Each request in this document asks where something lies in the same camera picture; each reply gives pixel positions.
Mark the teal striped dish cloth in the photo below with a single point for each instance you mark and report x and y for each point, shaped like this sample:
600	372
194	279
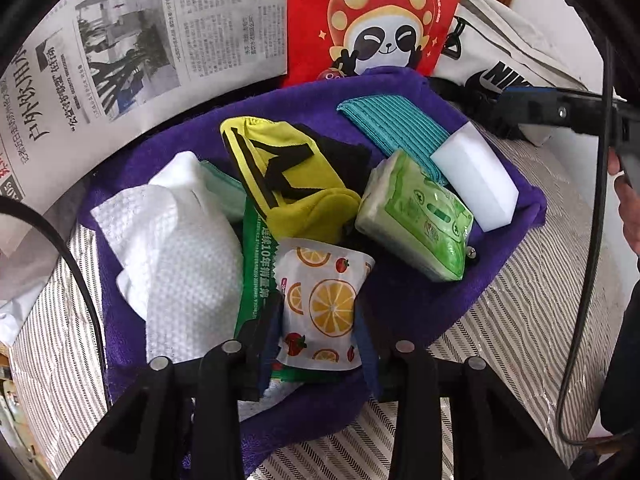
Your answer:
390	120

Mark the beige waist bag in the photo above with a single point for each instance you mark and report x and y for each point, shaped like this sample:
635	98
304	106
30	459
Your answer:
525	45

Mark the fruit-print wipes pack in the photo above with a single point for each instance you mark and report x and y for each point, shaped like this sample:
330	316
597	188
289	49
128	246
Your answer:
320	305

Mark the white sponge block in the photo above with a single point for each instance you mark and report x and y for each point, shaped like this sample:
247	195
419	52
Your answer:
475	175

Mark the person's right hand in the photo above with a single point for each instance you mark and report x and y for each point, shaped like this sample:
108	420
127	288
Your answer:
630	210

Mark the dark green tissue pack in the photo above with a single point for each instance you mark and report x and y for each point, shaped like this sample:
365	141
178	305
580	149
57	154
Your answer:
255	270

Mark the red panda-print paper bag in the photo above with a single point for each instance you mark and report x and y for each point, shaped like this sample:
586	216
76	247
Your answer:
310	20

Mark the white textured tissue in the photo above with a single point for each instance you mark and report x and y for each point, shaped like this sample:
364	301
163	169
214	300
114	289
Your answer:
175	270

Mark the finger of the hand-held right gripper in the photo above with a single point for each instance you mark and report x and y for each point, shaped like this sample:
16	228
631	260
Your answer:
550	105

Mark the newspaper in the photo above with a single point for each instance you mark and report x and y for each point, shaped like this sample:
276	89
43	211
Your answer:
200	35

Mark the person's dark clothing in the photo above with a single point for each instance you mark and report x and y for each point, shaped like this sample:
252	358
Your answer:
622	360

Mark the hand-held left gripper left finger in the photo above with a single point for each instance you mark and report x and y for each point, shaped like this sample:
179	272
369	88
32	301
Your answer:
270	360

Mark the light green wet wipes pack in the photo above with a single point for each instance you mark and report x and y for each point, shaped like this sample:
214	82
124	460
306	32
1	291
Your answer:
415	215

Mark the purple towel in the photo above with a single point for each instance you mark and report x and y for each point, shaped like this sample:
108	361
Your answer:
425	305

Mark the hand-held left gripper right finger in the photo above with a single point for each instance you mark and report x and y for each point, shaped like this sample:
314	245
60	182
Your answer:
367	360

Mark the white and mint cloth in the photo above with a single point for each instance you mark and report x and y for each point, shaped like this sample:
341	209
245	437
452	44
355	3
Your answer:
220	192

